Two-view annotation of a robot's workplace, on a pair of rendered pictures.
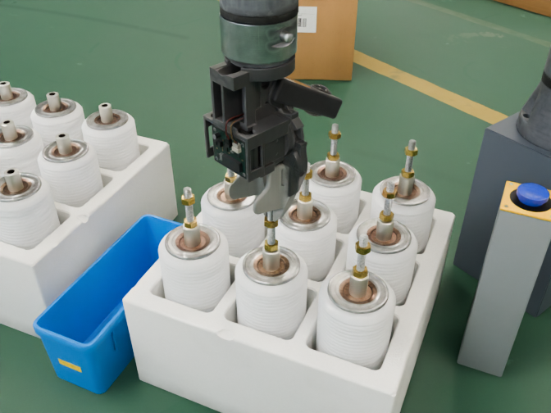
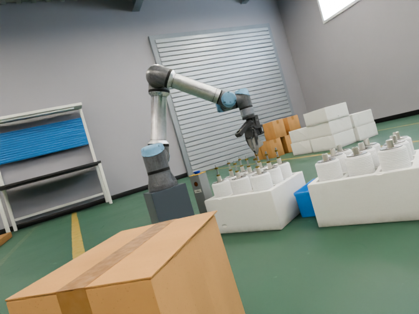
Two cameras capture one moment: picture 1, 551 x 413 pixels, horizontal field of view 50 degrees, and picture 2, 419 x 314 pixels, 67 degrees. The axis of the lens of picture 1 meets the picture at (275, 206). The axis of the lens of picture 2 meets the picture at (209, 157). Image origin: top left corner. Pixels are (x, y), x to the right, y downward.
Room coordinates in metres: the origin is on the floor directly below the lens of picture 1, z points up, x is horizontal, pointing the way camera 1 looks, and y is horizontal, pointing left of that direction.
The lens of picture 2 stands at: (2.33, 0.18, 0.42)
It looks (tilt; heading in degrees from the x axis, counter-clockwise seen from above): 1 degrees down; 194
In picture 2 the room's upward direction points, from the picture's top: 16 degrees counter-clockwise
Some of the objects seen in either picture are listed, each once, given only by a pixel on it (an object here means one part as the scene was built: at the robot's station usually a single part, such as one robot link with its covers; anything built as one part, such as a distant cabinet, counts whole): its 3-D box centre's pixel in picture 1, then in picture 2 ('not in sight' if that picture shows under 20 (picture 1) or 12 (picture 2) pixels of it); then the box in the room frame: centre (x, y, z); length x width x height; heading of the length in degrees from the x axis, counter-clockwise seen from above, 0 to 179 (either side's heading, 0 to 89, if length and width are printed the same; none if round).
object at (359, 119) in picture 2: not in sight; (351, 121); (-2.38, 1.08, 0.27); 0.39 x 0.39 x 0.18; 40
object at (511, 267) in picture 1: (503, 286); (204, 200); (0.64, -0.34, 0.16); 0.07 x 0.07 x 0.31; 66
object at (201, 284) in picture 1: (198, 289); (284, 180); (0.63, 0.11, 0.16); 0.10 x 0.10 x 0.18
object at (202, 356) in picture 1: (301, 294); (258, 202); (0.69, -0.04, 0.09); 0.39 x 0.39 x 0.18; 66
